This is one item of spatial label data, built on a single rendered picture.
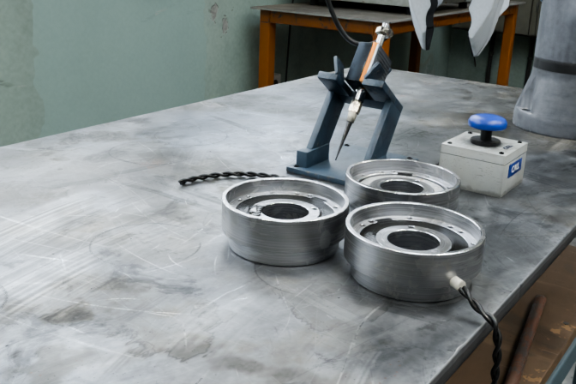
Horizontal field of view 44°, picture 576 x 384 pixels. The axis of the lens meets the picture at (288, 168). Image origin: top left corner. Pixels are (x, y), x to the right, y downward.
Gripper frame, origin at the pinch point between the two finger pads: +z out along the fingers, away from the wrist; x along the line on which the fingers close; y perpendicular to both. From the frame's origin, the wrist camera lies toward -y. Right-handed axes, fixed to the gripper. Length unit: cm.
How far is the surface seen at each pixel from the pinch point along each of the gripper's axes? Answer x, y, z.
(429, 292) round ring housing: -8.1, -17.8, 15.5
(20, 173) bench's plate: 37.6, -19.3, 16.4
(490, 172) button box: -2.9, 7.7, 13.9
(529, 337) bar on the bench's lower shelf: -5.2, 24.3, 39.9
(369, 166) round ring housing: 5.9, -1.9, 12.9
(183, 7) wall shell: 161, 136, 18
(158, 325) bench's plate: 4.5, -32.1, 16.3
